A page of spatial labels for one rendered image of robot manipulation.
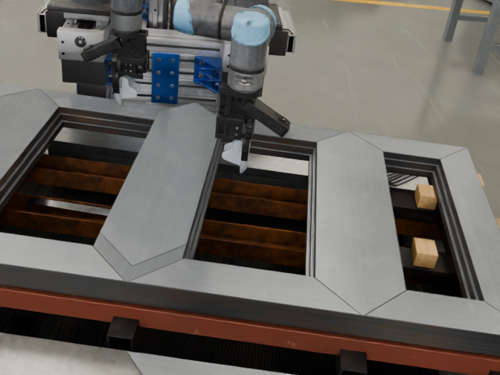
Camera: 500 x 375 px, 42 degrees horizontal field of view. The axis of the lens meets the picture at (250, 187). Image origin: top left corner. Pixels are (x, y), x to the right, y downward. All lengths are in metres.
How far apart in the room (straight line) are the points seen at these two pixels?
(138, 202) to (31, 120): 0.46
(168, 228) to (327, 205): 0.38
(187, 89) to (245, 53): 0.88
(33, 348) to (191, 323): 0.30
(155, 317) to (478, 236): 0.74
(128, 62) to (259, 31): 0.46
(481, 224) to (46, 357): 0.99
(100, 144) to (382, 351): 1.12
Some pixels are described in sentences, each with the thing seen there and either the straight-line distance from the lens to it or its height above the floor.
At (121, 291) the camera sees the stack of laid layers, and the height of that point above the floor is 0.84.
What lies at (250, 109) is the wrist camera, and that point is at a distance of 1.39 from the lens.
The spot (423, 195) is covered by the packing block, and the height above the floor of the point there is 0.81.
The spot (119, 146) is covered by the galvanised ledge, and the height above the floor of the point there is 0.68.
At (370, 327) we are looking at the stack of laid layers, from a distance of 1.26.
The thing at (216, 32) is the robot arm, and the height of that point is 1.21.
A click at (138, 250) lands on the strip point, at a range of 1.31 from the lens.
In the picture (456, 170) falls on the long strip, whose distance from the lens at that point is 1.78.
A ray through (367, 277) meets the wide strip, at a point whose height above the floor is 0.87.
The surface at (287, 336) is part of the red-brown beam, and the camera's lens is 1.28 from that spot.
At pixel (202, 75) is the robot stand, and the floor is 0.84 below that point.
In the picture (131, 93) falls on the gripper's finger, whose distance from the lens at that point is 1.71.
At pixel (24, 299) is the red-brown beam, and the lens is 1.35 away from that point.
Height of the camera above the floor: 1.69
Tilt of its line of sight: 33 degrees down
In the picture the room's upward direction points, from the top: 7 degrees clockwise
